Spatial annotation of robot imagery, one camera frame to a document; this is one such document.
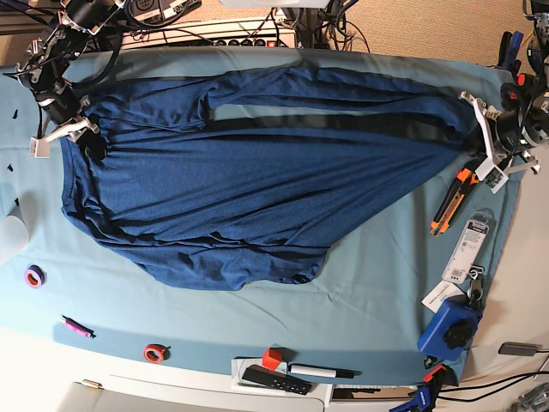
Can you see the white translucent cup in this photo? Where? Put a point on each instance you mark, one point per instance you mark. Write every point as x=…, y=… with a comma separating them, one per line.
x=14, y=237

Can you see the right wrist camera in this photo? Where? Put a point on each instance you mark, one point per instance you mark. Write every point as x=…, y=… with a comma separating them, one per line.
x=39, y=148

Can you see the blue t-shirt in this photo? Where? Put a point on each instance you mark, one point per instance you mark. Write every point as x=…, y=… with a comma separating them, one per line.
x=212, y=183

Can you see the blue black clamp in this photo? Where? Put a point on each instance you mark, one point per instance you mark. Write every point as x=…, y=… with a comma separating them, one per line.
x=509, y=47

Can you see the packaged tool blister card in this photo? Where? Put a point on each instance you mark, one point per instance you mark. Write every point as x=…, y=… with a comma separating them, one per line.
x=468, y=247

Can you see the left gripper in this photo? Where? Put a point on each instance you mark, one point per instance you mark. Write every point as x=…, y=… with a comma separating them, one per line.
x=505, y=140

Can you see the black remote control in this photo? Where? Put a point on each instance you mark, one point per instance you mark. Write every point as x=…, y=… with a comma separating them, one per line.
x=277, y=381

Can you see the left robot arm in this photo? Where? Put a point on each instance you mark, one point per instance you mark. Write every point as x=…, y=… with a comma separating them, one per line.
x=537, y=53

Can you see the pink marker pen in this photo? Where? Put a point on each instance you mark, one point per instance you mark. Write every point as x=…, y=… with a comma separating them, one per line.
x=77, y=328

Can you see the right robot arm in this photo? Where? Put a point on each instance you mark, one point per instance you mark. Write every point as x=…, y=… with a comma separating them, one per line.
x=64, y=40

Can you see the light blue table cloth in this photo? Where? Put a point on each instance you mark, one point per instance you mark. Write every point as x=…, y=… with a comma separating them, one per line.
x=362, y=312

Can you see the white black marker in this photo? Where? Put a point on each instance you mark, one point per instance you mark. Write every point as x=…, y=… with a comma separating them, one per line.
x=324, y=372

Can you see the power strip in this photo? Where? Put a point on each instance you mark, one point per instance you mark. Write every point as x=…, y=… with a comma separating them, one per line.
x=258, y=32

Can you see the white paper tag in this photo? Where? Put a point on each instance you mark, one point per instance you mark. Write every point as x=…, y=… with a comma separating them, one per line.
x=443, y=291

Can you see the grey adapter box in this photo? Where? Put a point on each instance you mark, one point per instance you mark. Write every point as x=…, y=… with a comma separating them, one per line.
x=518, y=349

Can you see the blue orange bottom clamp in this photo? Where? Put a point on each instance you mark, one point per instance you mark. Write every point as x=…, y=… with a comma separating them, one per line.
x=424, y=399

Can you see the purple tape roll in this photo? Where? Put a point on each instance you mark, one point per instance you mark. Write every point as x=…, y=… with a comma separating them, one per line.
x=35, y=276

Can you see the red cube block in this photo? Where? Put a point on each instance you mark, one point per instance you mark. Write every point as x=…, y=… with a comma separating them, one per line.
x=272, y=359

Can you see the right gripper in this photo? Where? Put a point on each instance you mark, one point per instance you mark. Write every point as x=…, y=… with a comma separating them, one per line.
x=65, y=117

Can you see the red tape roll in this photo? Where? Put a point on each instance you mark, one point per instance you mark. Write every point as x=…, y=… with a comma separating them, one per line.
x=156, y=353

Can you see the blue box with knob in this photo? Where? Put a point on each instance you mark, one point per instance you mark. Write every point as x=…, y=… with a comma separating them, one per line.
x=451, y=329

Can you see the metal keys carabiner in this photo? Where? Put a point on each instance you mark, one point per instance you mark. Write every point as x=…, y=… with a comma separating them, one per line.
x=475, y=290

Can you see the orange black utility knife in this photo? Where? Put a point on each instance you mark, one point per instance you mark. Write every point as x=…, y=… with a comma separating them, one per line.
x=461, y=187

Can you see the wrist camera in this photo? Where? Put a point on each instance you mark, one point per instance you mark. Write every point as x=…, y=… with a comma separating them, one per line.
x=489, y=173
x=39, y=148

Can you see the orange black clamp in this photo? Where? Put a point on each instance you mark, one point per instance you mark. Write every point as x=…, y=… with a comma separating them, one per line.
x=517, y=94

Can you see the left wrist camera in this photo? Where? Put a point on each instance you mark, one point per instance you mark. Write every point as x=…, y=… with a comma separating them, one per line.
x=489, y=173

